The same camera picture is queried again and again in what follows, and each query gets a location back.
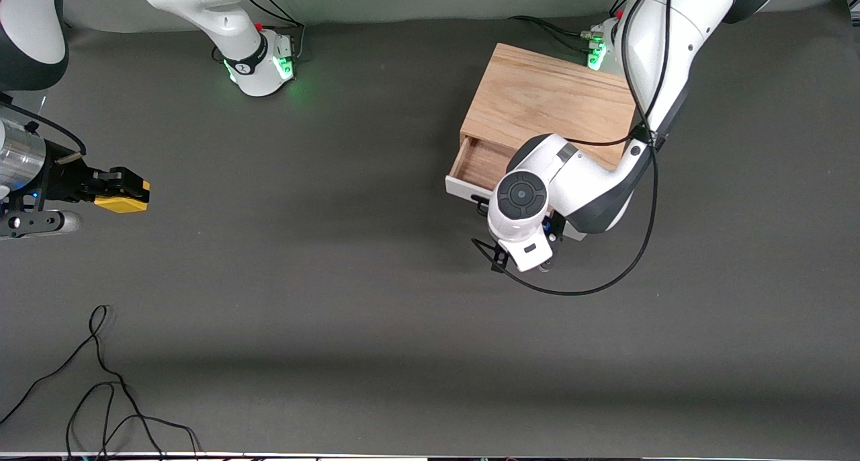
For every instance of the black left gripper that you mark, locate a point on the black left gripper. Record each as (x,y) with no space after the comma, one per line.
(557,223)

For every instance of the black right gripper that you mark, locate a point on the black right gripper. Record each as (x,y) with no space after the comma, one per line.
(65,180)

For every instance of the yellow wooden block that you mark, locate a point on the yellow wooden block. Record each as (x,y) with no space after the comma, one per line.
(124,205)

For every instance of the white-fronted wooden drawer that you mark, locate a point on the white-fronted wooden drawer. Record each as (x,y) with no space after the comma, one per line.
(480,165)

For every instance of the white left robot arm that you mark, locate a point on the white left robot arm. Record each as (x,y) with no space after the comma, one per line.
(665,37)

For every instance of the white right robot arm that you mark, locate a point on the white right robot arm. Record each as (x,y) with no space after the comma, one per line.
(222,17)

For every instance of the wooden drawer cabinet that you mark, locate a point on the wooden drawer cabinet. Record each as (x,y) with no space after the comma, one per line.
(537,91)

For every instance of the dark grey table mat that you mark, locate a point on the dark grey table mat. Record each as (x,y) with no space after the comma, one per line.
(403,347)

